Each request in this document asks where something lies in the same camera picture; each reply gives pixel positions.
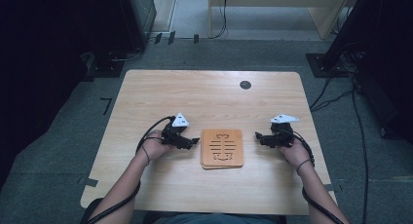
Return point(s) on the black floor tape strip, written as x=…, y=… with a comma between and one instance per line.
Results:
x=196, y=39
x=158, y=38
x=171, y=37

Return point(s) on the black angled floor tape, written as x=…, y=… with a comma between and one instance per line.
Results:
x=108, y=105

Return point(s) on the dark glass cabinet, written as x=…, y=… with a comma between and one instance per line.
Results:
x=139, y=16

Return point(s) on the dark floor tape patch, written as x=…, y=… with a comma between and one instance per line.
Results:
x=89, y=182

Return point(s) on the black slanted stand post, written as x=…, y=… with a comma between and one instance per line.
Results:
x=350, y=26

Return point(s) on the round black table grommet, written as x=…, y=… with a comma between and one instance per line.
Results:
x=245, y=84

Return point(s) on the thin black left wristband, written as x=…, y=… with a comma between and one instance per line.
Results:
x=147, y=159

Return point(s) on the black stand base plate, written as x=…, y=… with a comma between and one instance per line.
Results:
x=107, y=69
x=324, y=66

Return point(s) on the person's right hand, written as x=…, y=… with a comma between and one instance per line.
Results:
x=295, y=154

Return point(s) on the thin black wristband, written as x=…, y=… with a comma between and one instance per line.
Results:
x=147, y=159
x=302, y=162

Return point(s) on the thin black right wristband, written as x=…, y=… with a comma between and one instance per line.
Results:
x=302, y=162

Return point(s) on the person's left hand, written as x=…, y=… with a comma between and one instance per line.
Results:
x=154, y=147

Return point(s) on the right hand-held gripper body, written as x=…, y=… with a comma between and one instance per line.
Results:
x=281, y=133

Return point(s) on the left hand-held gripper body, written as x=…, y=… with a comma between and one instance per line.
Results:
x=172, y=133

